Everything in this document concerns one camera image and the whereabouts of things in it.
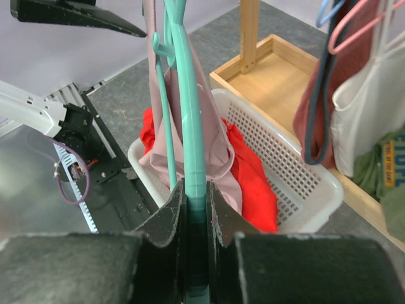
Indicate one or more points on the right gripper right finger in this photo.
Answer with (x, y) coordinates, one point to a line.
(247, 266)

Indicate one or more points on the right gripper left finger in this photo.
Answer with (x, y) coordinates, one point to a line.
(140, 266)

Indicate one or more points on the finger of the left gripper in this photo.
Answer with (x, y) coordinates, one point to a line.
(72, 13)

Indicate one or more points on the teal plastic hanger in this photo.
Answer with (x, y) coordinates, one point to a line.
(176, 49)

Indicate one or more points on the white plastic basket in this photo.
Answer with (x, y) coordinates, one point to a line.
(307, 195)

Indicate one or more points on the mauve pink tank top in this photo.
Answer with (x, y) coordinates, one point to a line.
(164, 155)

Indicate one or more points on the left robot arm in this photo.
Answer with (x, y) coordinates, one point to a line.
(67, 124)

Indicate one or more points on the green printed tank top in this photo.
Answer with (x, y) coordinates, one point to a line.
(380, 173)

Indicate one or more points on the white tank top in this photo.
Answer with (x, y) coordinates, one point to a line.
(370, 104)

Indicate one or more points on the light blue hanger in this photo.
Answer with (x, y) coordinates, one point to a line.
(327, 10)

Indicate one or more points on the rust red tank top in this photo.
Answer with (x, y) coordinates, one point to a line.
(312, 120)

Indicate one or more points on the wooden clothes rack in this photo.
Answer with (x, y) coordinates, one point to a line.
(269, 74)

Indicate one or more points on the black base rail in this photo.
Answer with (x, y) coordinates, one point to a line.
(118, 200)

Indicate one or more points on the slotted cable duct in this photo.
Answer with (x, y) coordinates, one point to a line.
(67, 160)

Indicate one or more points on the pink wire hanger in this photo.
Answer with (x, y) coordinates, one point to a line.
(334, 47)

